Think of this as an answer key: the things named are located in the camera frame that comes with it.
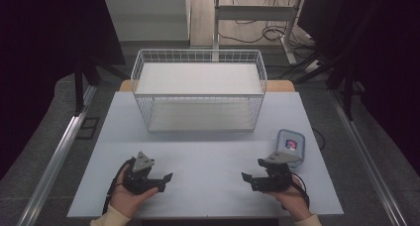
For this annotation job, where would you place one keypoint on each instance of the black floor bracket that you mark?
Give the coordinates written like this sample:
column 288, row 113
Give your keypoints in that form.
column 87, row 128

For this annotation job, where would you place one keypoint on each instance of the person's right hand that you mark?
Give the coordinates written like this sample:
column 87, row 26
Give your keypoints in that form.
column 294, row 199

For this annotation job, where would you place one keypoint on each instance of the white cabinet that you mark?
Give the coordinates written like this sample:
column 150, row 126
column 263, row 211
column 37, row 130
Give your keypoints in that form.
column 148, row 18

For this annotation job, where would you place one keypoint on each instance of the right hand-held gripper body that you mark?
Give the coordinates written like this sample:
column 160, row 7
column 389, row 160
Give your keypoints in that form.
column 277, row 176

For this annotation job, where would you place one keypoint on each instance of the aluminium rail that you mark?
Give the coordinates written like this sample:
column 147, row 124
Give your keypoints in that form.
column 366, row 160
column 56, row 156

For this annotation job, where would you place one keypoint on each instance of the white metal desk frame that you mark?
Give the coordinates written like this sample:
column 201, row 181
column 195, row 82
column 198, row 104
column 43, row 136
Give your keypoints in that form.
column 216, row 27

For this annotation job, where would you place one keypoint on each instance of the white power strip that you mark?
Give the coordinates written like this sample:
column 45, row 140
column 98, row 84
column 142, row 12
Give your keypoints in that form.
column 312, row 65

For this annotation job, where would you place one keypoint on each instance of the clear box with blue lid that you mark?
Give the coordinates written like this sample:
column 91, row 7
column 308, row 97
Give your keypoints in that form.
column 290, row 145

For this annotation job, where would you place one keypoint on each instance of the person's left hand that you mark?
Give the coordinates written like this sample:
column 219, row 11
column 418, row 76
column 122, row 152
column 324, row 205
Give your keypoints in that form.
column 127, row 201

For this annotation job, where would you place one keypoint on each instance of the black stand legs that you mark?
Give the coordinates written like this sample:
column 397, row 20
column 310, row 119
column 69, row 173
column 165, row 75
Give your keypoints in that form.
column 346, row 87
column 79, row 87

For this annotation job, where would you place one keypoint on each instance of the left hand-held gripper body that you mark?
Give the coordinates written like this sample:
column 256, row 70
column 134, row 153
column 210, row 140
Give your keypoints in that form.
column 138, row 179

